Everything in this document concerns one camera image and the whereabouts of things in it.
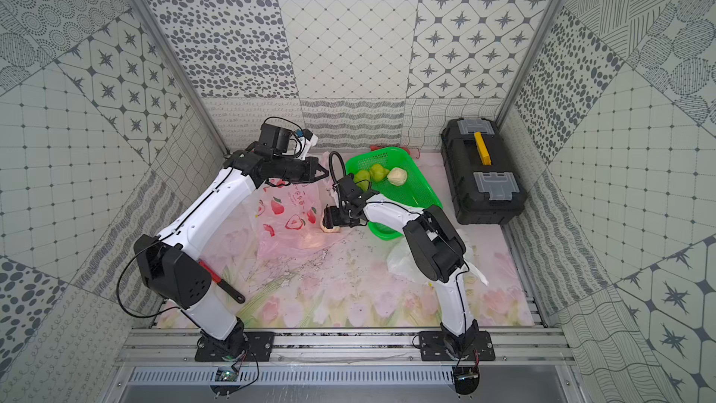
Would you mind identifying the pink patterned plastic bag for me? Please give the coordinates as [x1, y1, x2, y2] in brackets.
[246, 179, 350, 260]

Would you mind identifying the green plastic basket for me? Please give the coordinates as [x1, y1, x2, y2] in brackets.
[345, 147, 442, 209]

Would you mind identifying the green pear left back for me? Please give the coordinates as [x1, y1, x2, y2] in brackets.
[354, 170, 373, 191]

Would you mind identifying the green pear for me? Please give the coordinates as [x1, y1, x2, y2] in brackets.
[354, 170, 373, 191]
[368, 163, 390, 183]

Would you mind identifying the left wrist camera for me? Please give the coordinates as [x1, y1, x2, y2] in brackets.
[254, 123, 318, 160]

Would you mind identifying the floral pink table mat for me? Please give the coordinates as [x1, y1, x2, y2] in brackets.
[156, 150, 535, 329]

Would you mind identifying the red handled tool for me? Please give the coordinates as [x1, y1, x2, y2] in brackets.
[199, 260, 246, 304]

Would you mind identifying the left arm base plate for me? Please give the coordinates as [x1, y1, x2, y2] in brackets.
[194, 330, 276, 362]

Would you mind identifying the white pear top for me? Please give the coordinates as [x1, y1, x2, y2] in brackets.
[386, 167, 408, 187]

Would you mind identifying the black plastic toolbox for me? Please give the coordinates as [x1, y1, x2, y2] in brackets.
[440, 118, 528, 225]

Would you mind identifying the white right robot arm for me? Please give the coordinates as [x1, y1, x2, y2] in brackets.
[323, 175, 478, 347]

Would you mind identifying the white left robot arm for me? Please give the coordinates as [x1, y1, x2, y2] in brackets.
[134, 150, 328, 341]

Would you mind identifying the green pear top back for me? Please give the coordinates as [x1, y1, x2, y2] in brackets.
[368, 163, 390, 183]

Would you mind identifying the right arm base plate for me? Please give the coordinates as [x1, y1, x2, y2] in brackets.
[418, 330, 496, 362]

